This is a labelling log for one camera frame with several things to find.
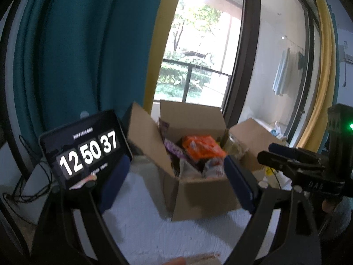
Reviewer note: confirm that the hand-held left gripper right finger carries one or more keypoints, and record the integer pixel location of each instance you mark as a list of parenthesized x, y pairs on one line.
[(240, 182)]

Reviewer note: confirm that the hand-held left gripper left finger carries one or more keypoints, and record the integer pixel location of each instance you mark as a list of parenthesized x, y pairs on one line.
[(115, 182)]

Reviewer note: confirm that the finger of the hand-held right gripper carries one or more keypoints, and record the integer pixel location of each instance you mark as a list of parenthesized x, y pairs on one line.
[(286, 164), (292, 151)]

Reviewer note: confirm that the white snack packet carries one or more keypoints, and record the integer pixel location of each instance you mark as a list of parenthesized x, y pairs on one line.
[(213, 168)]

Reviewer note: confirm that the cardboard box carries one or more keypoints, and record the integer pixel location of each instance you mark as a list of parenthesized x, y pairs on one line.
[(204, 196)]

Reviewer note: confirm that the orange snack packet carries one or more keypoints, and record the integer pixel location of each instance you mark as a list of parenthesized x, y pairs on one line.
[(202, 146)]

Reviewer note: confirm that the purple snack packet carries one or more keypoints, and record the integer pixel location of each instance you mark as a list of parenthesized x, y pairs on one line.
[(172, 146)]

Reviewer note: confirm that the person's right hand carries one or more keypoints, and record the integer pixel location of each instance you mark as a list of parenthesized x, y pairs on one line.
[(328, 206)]

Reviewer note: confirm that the person's left hand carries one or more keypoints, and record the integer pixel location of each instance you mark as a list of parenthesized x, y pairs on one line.
[(176, 261)]

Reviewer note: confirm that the yellow plastic bag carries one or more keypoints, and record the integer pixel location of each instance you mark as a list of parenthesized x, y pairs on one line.
[(267, 170)]

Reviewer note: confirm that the black tablet clock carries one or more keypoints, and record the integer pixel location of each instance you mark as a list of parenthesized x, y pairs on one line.
[(82, 149)]

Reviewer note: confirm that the crumpled clear snack packet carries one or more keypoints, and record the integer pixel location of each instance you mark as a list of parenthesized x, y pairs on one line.
[(190, 171)]

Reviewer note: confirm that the hanging pale towel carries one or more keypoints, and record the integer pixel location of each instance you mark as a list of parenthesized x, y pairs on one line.
[(281, 74)]

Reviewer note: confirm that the yellow curtain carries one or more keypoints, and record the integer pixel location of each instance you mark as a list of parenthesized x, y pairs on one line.
[(322, 74), (162, 47)]

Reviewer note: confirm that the teal curtain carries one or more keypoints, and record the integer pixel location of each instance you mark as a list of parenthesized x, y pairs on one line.
[(335, 60), (96, 47)]

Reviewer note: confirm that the white air conditioner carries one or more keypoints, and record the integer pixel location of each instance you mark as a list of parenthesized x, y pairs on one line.
[(348, 53)]

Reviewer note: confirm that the black window frame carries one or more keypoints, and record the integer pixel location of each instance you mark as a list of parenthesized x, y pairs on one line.
[(245, 47)]

